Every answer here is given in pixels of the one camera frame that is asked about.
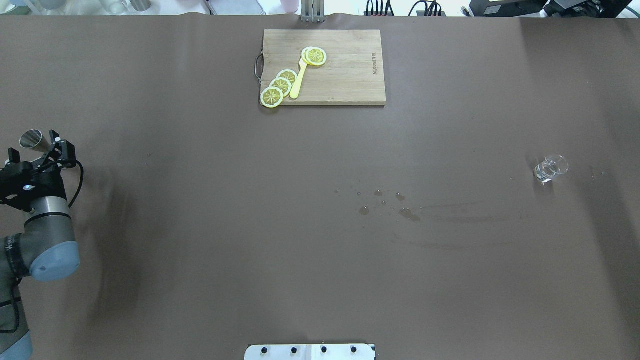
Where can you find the bamboo cutting board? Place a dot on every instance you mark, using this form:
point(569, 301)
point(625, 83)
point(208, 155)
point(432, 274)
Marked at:
point(353, 74)

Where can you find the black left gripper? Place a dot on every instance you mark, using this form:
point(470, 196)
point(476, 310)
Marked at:
point(48, 180)

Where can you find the lemon slice top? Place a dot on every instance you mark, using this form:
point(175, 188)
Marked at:
point(271, 97)

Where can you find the clear glass shaker cup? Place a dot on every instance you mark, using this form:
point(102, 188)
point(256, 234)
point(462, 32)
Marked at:
point(552, 167)

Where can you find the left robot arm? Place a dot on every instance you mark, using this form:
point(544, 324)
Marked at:
point(46, 249)

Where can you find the lemon slice on knife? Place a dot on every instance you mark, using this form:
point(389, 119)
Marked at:
point(314, 56)

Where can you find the aluminium frame post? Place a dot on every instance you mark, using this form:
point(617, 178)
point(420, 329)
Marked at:
point(312, 11)

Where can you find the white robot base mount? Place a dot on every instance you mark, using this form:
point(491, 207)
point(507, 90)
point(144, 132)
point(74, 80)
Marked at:
point(318, 351)

